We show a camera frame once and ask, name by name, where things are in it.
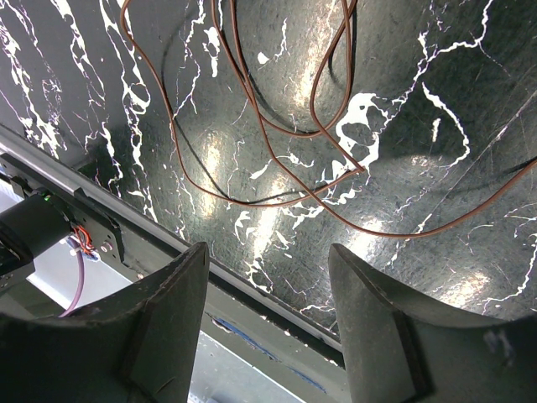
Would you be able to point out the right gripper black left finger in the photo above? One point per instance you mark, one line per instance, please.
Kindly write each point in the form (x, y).
(136, 345)

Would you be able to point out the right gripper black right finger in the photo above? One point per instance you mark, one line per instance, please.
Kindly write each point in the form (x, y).
(400, 345)

